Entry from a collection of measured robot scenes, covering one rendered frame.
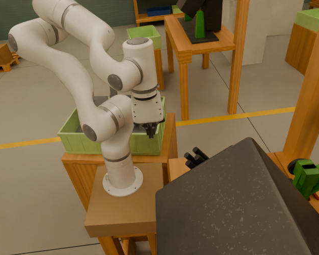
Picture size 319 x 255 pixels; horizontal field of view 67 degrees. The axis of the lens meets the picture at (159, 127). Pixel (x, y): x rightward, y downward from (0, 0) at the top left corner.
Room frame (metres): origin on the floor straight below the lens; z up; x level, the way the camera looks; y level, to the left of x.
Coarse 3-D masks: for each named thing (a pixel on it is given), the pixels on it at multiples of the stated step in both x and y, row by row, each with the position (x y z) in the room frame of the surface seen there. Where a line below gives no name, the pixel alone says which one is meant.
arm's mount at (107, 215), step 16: (96, 176) 0.82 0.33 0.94; (144, 176) 0.79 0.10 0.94; (160, 176) 0.78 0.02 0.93; (96, 192) 0.72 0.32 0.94; (144, 192) 0.69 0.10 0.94; (96, 208) 0.63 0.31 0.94; (112, 208) 0.62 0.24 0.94; (128, 208) 0.62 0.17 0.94; (144, 208) 0.61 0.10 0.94; (96, 224) 0.56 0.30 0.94; (112, 224) 0.55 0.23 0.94; (128, 224) 0.55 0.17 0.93; (144, 224) 0.55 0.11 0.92
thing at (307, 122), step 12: (312, 60) 0.87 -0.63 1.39; (312, 72) 0.85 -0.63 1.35; (312, 84) 0.83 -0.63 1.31; (300, 96) 0.88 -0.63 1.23; (312, 96) 0.81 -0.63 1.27; (300, 108) 0.86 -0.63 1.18; (312, 108) 0.81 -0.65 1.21; (300, 120) 0.83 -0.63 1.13; (312, 120) 0.81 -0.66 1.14; (288, 132) 0.89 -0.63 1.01; (300, 132) 0.81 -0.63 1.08; (312, 132) 0.81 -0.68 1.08; (288, 144) 0.87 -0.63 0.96; (300, 144) 0.81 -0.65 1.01; (312, 144) 0.80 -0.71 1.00; (288, 156) 0.84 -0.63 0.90; (300, 156) 0.81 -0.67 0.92
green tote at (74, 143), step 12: (72, 120) 1.36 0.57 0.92; (60, 132) 1.20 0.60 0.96; (72, 132) 1.31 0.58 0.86; (156, 132) 1.08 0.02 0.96; (72, 144) 1.17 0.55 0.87; (84, 144) 1.16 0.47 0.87; (96, 144) 1.14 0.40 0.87; (132, 144) 1.10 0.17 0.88; (144, 144) 1.08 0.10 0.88; (156, 144) 1.07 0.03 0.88
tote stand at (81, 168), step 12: (168, 120) 1.41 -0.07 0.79; (168, 132) 1.28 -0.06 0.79; (168, 144) 1.16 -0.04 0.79; (72, 156) 1.15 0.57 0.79; (84, 156) 1.14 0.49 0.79; (96, 156) 1.13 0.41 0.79; (132, 156) 1.09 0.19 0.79; (144, 156) 1.07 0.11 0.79; (156, 156) 1.06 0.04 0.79; (168, 156) 1.06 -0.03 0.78; (72, 168) 1.13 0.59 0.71; (84, 168) 1.11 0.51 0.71; (96, 168) 1.09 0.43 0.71; (168, 168) 1.02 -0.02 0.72; (72, 180) 1.14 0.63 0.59; (84, 180) 1.12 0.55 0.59; (168, 180) 1.00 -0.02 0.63; (84, 192) 1.13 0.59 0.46; (84, 204) 1.14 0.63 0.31
